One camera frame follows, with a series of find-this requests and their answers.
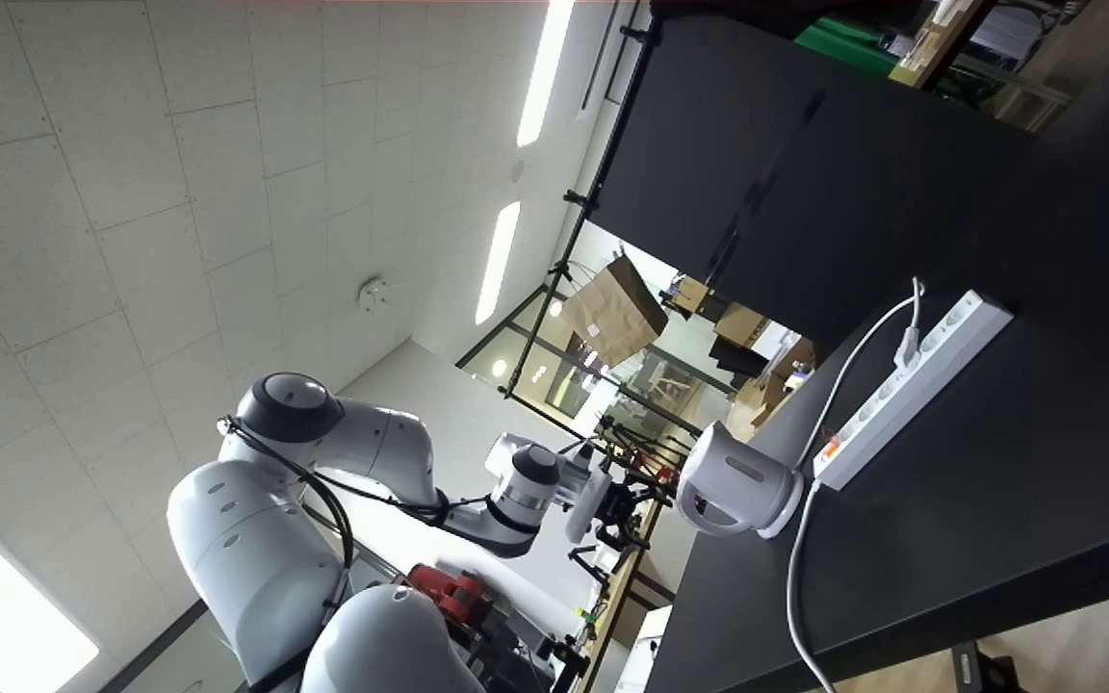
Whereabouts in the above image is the white electric kettle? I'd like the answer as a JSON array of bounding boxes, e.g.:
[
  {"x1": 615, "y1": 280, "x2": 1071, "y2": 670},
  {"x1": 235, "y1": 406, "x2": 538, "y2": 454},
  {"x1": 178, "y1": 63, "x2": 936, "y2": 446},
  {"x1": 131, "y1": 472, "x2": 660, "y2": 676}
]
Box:
[{"x1": 675, "y1": 421, "x2": 807, "y2": 540}]

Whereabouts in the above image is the red device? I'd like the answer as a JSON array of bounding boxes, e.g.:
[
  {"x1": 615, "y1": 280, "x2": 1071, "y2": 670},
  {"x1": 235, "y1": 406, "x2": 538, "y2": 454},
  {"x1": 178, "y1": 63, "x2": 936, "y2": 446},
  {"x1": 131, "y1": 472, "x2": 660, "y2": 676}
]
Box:
[{"x1": 406, "y1": 563, "x2": 500, "y2": 629}]

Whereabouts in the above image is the brown paper bag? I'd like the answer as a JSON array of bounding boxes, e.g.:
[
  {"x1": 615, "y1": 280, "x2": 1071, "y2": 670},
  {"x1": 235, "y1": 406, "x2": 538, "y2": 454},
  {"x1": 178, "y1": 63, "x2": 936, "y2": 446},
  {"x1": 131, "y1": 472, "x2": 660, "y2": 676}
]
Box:
[{"x1": 560, "y1": 254, "x2": 670, "y2": 370}]

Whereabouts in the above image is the stack of cardboard boxes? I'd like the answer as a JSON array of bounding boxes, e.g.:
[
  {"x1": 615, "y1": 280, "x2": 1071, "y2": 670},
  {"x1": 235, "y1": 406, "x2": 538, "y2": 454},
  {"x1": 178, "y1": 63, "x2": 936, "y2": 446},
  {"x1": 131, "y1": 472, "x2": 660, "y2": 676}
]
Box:
[{"x1": 667, "y1": 274, "x2": 817, "y2": 417}]

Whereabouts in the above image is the ceiling light panel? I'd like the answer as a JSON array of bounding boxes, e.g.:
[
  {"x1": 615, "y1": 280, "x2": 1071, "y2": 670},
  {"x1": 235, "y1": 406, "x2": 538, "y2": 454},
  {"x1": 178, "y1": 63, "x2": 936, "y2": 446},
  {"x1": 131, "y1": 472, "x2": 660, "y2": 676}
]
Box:
[
  {"x1": 516, "y1": 0, "x2": 577, "y2": 148},
  {"x1": 0, "y1": 535, "x2": 100, "y2": 693},
  {"x1": 475, "y1": 200, "x2": 523, "y2": 326}
]

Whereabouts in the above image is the white power strip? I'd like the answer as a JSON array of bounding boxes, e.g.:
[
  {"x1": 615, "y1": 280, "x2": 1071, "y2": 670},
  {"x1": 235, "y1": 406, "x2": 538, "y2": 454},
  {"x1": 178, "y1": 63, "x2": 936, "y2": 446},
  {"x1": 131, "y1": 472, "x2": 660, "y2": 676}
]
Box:
[{"x1": 812, "y1": 290, "x2": 1015, "y2": 492}]

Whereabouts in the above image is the black partition panel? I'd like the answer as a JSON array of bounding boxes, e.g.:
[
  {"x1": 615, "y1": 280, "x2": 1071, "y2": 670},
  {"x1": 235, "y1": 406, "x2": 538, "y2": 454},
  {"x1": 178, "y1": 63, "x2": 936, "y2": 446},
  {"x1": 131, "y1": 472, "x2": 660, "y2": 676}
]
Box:
[{"x1": 591, "y1": 13, "x2": 1039, "y2": 359}]

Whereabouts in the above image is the green board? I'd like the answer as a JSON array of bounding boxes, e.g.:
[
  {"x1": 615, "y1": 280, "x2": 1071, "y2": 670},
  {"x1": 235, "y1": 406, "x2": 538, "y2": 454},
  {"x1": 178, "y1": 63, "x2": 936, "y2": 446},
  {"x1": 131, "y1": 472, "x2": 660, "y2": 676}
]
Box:
[{"x1": 793, "y1": 16, "x2": 902, "y2": 76}]

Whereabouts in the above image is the white kettle cable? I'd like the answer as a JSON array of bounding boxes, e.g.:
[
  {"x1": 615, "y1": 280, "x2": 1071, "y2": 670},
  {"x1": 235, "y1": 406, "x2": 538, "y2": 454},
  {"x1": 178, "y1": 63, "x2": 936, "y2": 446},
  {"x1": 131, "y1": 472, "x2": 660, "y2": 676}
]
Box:
[{"x1": 786, "y1": 479, "x2": 840, "y2": 693}]

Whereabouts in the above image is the white plug cable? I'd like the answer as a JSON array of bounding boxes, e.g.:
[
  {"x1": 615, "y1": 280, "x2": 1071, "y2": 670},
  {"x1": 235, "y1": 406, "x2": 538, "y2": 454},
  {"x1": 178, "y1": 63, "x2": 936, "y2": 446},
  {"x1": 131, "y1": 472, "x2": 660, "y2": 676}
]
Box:
[{"x1": 795, "y1": 277, "x2": 927, "y2": 473}]

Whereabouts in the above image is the black metal frame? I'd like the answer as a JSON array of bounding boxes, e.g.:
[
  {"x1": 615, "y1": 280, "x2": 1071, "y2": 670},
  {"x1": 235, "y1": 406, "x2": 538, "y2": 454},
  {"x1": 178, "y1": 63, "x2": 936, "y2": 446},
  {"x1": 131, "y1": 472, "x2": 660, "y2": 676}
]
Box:
[{"x1": 455, "y1": 0, "x2": 700, "y2": 444}]

